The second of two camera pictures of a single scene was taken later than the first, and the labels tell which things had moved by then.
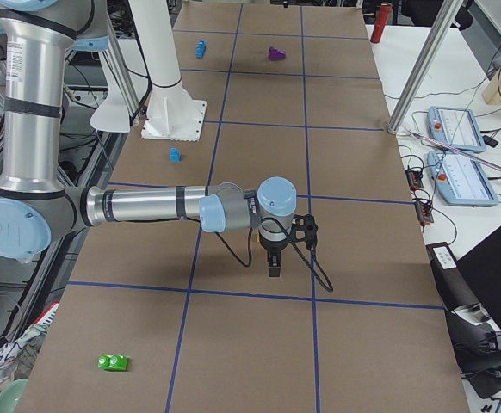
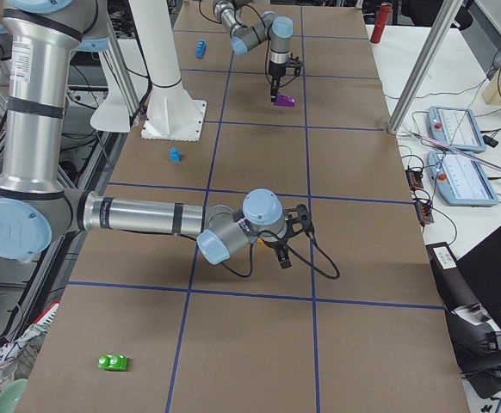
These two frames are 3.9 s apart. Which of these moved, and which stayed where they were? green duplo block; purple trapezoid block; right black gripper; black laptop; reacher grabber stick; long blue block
Moved: purple trapezoid block; right black gripper
Stayed: reacher grabber stick; long blue block; green duplo block; black laptop
